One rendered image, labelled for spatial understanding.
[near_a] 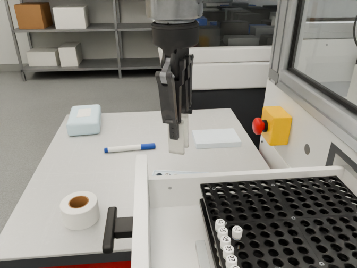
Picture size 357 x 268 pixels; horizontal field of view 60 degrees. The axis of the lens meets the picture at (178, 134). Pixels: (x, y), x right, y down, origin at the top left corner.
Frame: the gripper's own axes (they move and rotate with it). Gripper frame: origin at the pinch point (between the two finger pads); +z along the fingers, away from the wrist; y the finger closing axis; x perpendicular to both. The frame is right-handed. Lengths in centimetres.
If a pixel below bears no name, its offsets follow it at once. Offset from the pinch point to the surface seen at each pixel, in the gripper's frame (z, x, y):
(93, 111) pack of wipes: 11.4, 38.1, 27.9
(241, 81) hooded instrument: 10, -3, 65
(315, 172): 3.6, -24.5, -0.3
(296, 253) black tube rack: 2.2, -21.3, -20.6
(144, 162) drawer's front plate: -0.9, 1.5, -12.1
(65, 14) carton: 13, 234, 275
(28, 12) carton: 10, 274, 261
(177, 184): 3.8, -3.1, -10.1
